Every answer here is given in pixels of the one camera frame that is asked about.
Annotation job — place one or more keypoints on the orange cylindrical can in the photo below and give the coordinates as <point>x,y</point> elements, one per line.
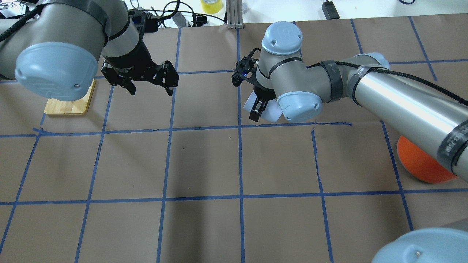
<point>420,164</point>

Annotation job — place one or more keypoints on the small black power brick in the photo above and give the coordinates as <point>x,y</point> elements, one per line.
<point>329,10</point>

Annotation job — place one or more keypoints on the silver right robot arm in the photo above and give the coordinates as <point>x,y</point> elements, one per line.
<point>430,117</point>

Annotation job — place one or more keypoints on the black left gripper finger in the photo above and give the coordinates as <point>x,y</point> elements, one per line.
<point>169,87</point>
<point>129,86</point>

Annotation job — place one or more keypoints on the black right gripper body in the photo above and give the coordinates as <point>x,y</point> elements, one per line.
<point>264,94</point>

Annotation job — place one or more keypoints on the yellow tape roll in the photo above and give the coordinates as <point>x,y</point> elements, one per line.
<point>211,6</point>

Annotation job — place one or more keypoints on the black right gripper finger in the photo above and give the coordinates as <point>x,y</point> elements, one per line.
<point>257,105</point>

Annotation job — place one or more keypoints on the aluminium frame post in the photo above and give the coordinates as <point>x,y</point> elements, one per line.
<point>234,14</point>

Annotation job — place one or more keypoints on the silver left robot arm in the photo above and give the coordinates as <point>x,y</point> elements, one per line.
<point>54,49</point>

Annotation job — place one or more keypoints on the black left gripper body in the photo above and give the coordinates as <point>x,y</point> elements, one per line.
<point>131,54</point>

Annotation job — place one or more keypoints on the white plastic cup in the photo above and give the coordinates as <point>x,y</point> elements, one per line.
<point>267,110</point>

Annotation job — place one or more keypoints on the wooden cup rack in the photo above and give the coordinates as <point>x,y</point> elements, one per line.
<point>76,107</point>

